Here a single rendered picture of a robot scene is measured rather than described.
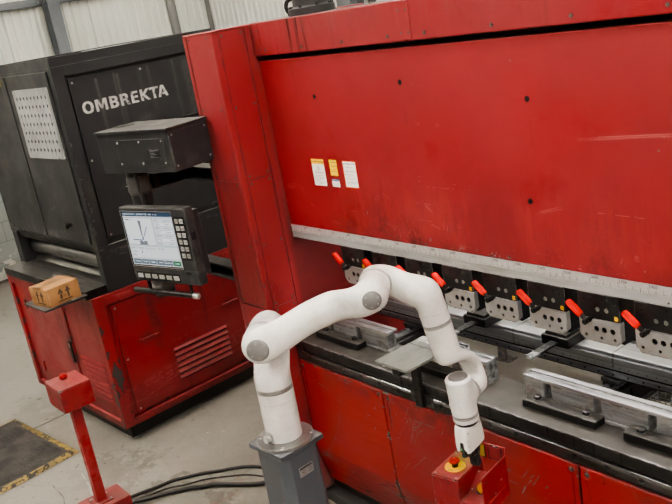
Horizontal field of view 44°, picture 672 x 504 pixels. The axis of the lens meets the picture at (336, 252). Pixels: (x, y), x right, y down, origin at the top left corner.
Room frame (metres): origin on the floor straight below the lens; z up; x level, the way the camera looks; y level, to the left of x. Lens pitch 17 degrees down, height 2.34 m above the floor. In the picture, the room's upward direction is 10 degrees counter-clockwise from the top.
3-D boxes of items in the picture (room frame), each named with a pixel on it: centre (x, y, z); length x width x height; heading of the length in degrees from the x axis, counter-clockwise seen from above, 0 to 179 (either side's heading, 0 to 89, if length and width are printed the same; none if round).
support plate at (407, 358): (2.97, -0.23, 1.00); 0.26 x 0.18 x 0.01; 126
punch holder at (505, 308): (2.76, -0.57, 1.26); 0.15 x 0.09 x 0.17; 36
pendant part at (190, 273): (3.73, 0.75, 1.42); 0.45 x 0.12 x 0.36; 50
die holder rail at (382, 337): (3.51, -0.03, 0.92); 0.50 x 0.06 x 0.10; 36
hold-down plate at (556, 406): (2.54, -0.66, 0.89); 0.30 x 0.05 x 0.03; 36
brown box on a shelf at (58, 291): (4.59, 1.62, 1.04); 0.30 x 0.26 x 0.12; 40
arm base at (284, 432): (2.49, 0.27, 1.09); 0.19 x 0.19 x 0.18
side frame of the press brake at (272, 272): (3.95, 0.08, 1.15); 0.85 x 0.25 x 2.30; 126
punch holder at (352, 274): (3.40, -0.10, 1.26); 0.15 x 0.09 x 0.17; 36
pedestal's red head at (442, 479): (2.47, -0.31, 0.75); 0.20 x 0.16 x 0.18; 47
